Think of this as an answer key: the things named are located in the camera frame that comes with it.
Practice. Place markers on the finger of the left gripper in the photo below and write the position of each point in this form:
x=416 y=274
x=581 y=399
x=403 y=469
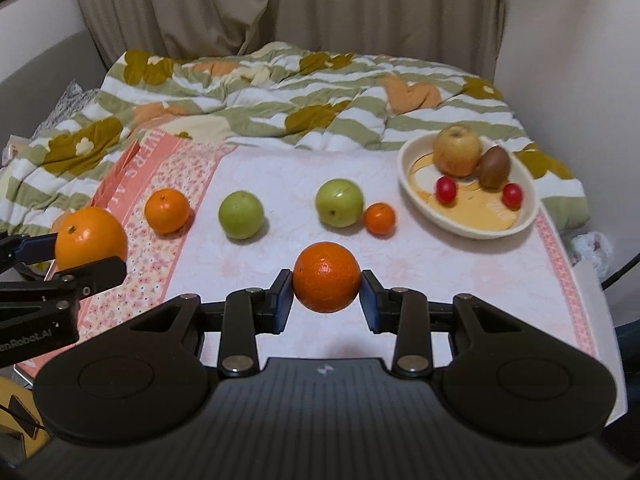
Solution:
x=92 y=278
x=24 y=249

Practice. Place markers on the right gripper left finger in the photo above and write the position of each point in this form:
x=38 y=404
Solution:
x=244 y=314

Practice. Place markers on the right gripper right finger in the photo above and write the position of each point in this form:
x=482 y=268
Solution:
x=407 y=314

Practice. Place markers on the large orange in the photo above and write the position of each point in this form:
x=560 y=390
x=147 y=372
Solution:
x=326 y=277
x=88 y=235

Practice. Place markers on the small orange mandarin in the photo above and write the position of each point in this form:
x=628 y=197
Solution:
x=379 y=219

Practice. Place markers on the green apple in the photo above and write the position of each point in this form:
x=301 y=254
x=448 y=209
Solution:
x=241 y=215
x=339 y=203

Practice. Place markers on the medium orange mandarin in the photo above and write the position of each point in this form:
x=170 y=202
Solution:
x=166 y=211

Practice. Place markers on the pink floral towel cloth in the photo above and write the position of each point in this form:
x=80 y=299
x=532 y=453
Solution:
x=527 y=275

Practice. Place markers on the white oval fruit bowl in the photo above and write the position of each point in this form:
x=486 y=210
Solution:
x=476 y=212

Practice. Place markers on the red cherry tomato left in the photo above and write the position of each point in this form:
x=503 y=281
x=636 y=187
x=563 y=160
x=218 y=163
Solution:
x=446 y=190

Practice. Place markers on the red cherry tomato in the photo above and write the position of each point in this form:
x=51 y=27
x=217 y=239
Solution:
x=512 y=196
x=446 y=190

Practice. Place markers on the grey sofa backrest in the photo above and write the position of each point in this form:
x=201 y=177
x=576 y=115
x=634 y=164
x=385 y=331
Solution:
x=30 y=94

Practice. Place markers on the grey patterned pillow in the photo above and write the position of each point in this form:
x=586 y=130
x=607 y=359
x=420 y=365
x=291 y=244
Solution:
x=73 y=99

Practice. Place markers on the red cherry tomato right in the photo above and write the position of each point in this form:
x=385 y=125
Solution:
x=512 y=196

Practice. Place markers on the brown kiwi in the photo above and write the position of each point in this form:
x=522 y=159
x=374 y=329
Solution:
x=494 y=168

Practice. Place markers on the white crumpled plastic bag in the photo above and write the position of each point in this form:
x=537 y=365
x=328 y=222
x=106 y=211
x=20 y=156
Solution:
x=593 y=248

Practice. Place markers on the green striped floral quilt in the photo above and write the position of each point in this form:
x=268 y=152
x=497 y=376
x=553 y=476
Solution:
x=280 y=96

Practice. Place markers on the beige curtain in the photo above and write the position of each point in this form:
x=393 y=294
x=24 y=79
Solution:
x=463 y=33

